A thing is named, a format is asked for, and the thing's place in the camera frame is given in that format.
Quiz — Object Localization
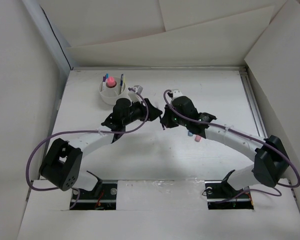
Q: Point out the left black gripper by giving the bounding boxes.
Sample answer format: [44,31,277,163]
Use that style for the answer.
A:
[122,98,162,126]

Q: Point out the dark blue pen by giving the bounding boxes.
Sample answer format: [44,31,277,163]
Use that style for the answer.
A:
[119,74,124,95]

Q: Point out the pink capped clear bottle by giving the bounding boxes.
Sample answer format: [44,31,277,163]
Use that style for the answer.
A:
[106,76,117,89]

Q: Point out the purple capped white marker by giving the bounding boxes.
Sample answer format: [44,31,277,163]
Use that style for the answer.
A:
[101,74,107,92]

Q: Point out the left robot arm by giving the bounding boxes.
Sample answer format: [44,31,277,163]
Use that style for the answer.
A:
[39,98,163,199]

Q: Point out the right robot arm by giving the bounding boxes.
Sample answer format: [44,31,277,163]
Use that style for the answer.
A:
[160,92,289,197]

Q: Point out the pink highlighter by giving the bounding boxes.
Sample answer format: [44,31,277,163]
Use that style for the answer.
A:
[194,135,202,142]

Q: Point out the white round divided organizer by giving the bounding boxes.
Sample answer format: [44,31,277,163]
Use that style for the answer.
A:
[98,77,129,106]

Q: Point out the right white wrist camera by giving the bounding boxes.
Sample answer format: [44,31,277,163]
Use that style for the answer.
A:
[169,89,183,101]

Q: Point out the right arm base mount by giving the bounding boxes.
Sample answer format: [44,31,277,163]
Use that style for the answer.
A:
[201,170,254,210]

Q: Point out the right aluminium rail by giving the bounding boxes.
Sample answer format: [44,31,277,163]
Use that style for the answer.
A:
[239,68,268,138]

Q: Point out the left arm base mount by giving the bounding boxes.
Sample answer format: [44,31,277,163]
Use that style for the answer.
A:
[69,181,118,211]

